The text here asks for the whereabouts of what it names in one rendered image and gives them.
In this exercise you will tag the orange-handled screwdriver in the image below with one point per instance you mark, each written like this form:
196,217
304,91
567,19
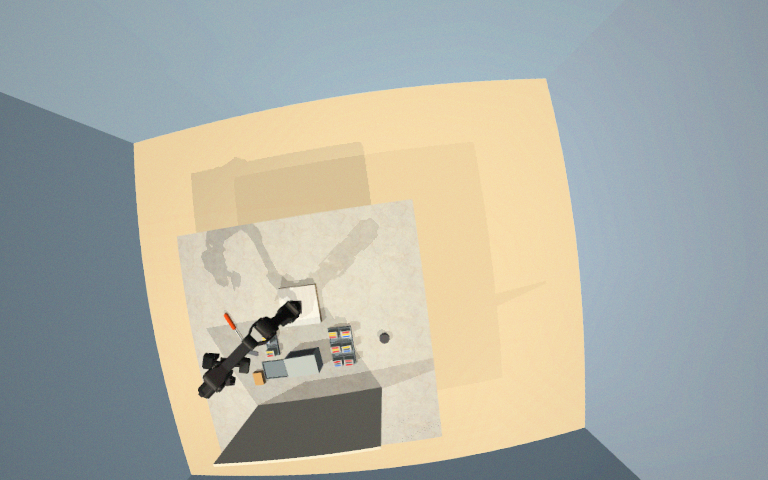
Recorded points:
228,319

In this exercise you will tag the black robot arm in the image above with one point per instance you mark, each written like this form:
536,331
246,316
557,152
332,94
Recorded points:
218,377

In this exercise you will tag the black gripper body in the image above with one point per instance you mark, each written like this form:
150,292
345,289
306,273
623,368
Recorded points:
208,363

